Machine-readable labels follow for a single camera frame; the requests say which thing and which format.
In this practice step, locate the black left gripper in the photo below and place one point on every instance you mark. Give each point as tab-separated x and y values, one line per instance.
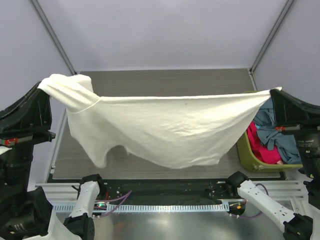
28	117

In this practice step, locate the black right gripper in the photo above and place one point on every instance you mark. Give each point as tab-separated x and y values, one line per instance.
291	113

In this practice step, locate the olive green plastic bin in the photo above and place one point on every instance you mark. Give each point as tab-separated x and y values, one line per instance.
252	164

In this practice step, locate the cream white t shirt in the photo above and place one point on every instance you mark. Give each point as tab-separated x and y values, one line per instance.
175	132

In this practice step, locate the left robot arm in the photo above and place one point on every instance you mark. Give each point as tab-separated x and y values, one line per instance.
25	214

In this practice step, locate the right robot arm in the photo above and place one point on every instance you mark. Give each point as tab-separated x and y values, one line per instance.
294	226

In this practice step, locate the red t shirt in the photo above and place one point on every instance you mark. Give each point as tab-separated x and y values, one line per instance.
259	150

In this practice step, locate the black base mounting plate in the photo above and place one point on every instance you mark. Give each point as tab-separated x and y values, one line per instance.
167	192

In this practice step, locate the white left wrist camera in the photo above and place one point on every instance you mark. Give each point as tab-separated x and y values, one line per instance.
4	149

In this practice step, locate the aluminium frame rail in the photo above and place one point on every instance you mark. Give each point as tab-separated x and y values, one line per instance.
284	189

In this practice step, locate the right aluminium corner post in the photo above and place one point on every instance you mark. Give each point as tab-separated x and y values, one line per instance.
285	11

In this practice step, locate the aluminium corner post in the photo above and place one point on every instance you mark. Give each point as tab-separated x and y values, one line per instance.
52	35
285	11

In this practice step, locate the left aluminium corner post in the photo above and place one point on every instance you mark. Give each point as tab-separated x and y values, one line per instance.
52	35

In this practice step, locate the white slotted cable duct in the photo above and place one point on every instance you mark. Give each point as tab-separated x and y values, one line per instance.
101	209

